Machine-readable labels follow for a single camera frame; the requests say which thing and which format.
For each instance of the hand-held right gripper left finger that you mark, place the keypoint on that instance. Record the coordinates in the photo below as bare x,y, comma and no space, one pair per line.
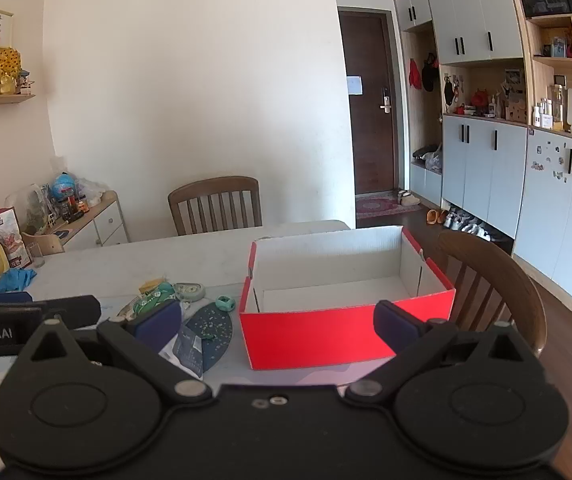
158,322

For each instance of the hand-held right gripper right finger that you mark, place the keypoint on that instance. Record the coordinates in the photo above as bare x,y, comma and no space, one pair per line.
393,325

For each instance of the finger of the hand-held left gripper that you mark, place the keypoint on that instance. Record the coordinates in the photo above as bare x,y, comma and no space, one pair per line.
1,298
76,310

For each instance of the green snack packet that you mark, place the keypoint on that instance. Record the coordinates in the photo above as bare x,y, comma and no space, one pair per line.
153,297

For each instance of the small yellow carton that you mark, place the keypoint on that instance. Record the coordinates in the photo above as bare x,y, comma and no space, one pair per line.
150,285

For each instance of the red cardboard box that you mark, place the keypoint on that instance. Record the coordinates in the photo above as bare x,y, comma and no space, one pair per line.
316,332

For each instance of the blue rubber gloves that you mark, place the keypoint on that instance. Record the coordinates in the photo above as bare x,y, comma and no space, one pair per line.
16,280

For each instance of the dark blue calculator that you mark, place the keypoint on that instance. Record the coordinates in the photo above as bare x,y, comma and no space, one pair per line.
188,352

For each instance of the dark blue patterned packet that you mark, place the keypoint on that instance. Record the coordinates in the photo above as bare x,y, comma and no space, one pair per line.
213,325

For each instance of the clear drinking glass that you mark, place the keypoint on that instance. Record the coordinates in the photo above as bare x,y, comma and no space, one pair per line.
37,256

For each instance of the red white carton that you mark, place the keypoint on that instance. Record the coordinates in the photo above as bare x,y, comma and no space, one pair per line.
6,235

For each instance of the small teal gadget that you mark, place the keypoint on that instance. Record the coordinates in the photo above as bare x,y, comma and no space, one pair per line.
226,303

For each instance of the wooden baby chair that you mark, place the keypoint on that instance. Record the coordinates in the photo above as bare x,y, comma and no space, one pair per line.
46,237

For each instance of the white sideboard cabinet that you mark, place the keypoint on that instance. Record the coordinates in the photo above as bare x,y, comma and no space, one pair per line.
101,225

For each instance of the clear bag with plants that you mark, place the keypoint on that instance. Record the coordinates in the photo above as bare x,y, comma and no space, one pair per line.
30,207

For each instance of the wooden slat-back chair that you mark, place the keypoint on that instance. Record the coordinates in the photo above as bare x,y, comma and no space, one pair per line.
216,207
490,285

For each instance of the pair of orange shoes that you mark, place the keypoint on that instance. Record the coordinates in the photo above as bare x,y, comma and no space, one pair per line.
436,216

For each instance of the patterned door rug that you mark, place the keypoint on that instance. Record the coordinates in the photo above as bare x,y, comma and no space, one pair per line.
375,207

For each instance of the clear plastic bag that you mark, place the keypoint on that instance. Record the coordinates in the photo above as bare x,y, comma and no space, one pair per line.
91,190

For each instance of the blue round bag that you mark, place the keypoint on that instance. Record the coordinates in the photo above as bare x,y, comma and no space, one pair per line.
63,186

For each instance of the row of white shoes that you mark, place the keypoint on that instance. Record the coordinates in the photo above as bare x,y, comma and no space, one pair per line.
468,224

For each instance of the pair of beige slippers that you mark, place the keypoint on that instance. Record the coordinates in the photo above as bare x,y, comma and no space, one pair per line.
408,197

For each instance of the grey plastic bag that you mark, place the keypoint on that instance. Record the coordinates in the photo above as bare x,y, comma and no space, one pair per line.
434,160

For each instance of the black folded bag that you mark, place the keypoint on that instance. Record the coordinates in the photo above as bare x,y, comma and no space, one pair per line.
421,152

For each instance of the brown entrance door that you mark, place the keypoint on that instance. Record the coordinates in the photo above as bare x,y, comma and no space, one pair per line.
370,135

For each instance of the yellow flower bouquet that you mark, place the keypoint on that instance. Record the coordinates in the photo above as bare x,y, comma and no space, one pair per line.
6,67

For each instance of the white paper notice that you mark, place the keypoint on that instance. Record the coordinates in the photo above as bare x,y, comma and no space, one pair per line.
354,85

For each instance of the red hanging bag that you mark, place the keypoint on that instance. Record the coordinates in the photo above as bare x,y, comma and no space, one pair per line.
414,74

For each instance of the black hanging bag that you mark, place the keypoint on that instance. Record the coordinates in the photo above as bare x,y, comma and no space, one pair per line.
429,72

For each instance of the clear tall bottle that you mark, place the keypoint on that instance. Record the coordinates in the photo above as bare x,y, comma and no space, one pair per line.
557,107

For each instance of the white wall cabinet unit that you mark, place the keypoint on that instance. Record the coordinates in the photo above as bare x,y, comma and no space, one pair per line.
480,170

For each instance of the wooden wall shelf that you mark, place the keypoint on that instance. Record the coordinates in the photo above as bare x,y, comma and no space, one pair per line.
1,100

